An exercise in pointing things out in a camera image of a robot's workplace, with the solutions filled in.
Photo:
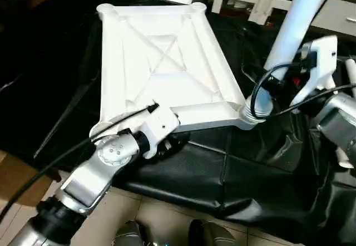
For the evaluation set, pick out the white plastic table leg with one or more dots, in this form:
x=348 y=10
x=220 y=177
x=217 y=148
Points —
x=350 y=70
x=300 y=18

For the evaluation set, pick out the white plastic table top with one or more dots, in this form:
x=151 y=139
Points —
x=161 y=62

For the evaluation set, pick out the black mat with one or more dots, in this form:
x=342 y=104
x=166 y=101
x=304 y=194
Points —
x=222 y=168

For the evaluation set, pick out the white drawer unit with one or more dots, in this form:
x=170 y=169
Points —
x=339 y=12

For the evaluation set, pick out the grey right robot foot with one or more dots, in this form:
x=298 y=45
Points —
x=214 y=235

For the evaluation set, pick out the grey robot foot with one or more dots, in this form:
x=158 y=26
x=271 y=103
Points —
x=214 y=235
x=130 y=235

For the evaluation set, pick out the grey left robot foot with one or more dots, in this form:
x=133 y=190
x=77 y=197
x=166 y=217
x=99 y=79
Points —
x=130 y=235

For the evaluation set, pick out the flat brown cardboard sheet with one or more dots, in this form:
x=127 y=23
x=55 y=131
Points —
x=16 y=179

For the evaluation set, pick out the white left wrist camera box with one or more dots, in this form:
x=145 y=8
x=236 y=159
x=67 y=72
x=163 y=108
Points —
x=161 y=126

